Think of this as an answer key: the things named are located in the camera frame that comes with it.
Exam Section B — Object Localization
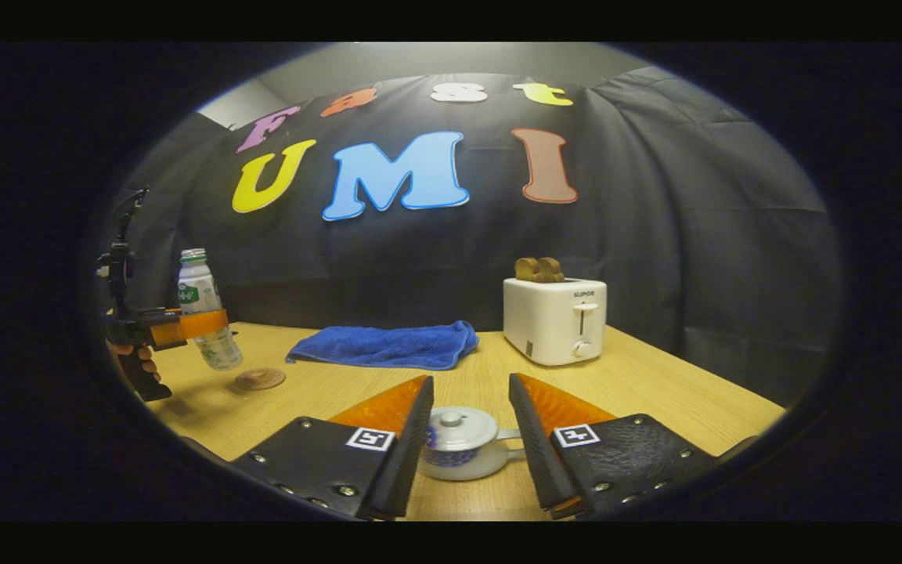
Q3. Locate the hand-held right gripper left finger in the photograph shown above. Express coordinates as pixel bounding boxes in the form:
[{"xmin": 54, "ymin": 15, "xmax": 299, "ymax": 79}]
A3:
[{"xmin": 230, "ymin": 374, "xmax": 435, "ymax": 522}]

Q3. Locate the white teacup lid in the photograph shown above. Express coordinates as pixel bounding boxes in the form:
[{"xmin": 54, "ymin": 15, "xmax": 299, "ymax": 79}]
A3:
[{"xmin": 426, "ymin": 406, "xmax": 500, "ymax": 453}]

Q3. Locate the black backdrop cloth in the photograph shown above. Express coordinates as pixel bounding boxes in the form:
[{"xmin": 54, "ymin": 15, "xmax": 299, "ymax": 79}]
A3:
[{"xmin": 106, "ymin": 67, "xmax": 843, "ymax": 408}]

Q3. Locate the white toaster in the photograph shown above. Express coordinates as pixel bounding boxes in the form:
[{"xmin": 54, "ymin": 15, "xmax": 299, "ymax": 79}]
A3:
[{"xmin": 503, "ymin": 277, "xmax": 608, "ymax": 367}]

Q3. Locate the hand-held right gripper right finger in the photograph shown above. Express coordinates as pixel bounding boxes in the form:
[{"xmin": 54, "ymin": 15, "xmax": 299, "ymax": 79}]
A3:
[{"xmin": 508, "ymin": 372, "xmax": 761, "ymax": 519}]

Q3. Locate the round wooden coaster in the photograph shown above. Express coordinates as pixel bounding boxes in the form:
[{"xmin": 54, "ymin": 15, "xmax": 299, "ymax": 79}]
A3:
[{"xmin": 233, "ymin": 367, "xmax": 288, "ymax": 392}]

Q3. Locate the white water bottle green label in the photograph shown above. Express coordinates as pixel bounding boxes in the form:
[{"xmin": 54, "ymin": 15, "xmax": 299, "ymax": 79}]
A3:
[{"xmin": 177, "ymin": 248, "xmax": 244, "ymax": 371}]

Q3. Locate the blue towel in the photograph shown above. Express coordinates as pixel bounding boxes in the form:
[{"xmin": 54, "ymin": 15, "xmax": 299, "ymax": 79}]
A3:
[{"xmin": 286, "ymin": 320, "xmax": 481, "ymax": 371}]

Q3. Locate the white teacup blue pattern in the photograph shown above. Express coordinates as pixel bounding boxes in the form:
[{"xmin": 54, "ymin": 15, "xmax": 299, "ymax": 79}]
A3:
[{"xmin": 418, "ymin": 429, "xmax": 527, "ymax": 482}]

